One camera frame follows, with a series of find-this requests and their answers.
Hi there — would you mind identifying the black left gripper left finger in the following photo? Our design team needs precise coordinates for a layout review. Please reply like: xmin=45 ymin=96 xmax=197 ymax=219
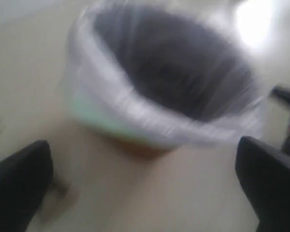
xmin=0 ymin=140 xmax=53 ymax=232

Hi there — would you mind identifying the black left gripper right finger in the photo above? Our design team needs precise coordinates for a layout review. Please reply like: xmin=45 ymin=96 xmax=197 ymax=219
xmin=235 ymin=136 xmax=290 ymax=232

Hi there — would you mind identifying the woven brown wicker basket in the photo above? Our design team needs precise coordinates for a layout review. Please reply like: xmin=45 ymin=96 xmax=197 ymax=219
xmin=101 ymin=132 xmax=178 ymax=160

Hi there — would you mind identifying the white plastic bin liner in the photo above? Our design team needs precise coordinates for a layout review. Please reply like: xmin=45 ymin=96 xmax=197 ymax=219
xmin=62 ymin=0 xmax=264 ymax=147

